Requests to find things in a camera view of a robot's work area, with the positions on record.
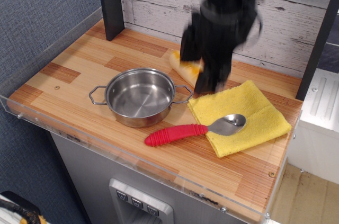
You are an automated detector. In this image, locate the clear acrylic table guard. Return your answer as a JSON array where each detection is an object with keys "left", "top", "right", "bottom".
[{"left": 1, "top": 3, "right": 291, "bottom": 223}]

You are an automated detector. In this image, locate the silver dispenser button panel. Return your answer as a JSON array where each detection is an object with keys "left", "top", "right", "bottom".
[{"left": 109, "top": 178, "right": 174, "bottom": 223}]

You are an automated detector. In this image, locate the yellow folded towel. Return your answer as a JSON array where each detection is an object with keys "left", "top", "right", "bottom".
[{"left": 188, "top": 80, "right": 292, "bottom": 158}]

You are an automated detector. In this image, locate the white ribbed side unit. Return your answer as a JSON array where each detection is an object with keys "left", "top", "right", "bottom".
[{"left": 287, "top": 69, "right": 338, "bottom": 184}]

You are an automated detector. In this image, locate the red handled metal spoon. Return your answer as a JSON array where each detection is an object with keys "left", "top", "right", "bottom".
[{"left": 144, "top": 114, "right": 247, "bottom": 147}]

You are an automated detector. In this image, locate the stainless steel pot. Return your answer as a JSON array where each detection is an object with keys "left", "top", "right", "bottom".
[{"left": 89, "top": 68, "right": 193, "bottom": 128}]

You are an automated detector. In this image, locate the yellow object at corner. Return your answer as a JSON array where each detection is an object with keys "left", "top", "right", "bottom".
[{"left": 19, "top": 214, "right": 48, "bottom": 224}]

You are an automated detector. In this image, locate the grey toy fridge cabinet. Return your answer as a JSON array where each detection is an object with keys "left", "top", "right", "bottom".
[{"left": 51, "top": 133, "right": 244, "bottom": 223}]

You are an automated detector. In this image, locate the black right vertical post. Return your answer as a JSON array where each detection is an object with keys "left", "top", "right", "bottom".
[{"left": 296, "top": 0, "right": 338, "bottom": 101}]

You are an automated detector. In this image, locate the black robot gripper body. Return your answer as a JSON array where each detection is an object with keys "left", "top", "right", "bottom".
[{"left": 186, "top": 5, "right": 261, "bottom": 62}]

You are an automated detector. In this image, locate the black vertical post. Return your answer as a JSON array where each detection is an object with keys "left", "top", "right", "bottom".
[
  {"left": 101, "top": 0, "right": 125, "bottom": 41},
  {"left": 296, "top": 0, "right": 338, "bottom": 101}
]

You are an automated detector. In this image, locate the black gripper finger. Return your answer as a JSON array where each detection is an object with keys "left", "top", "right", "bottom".
[
  {"left": 194, "top": 57, "right": 231, "bottom": 94},
  {"left": 180, "top": 28, "right": 201, "bottom": 61}
]

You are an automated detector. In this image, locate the black braided hose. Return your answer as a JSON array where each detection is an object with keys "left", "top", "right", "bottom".
[{"left": 0, "top": 199, "right": 38, "bottom": 224}]

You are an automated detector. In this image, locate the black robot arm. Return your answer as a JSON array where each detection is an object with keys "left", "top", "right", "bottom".
[{"left": 180, "top": 0, "right": 258, "bottom": 94}]

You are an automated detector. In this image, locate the black left vertical post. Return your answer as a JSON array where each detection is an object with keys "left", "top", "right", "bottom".
[{"left": 101, "top": 0, "right": 125, "bottom": 41}]

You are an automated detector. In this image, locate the toy bread loaf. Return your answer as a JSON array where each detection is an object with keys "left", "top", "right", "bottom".
[{"left": 169, "top": 50, "right": 203, "bottom": 88}]

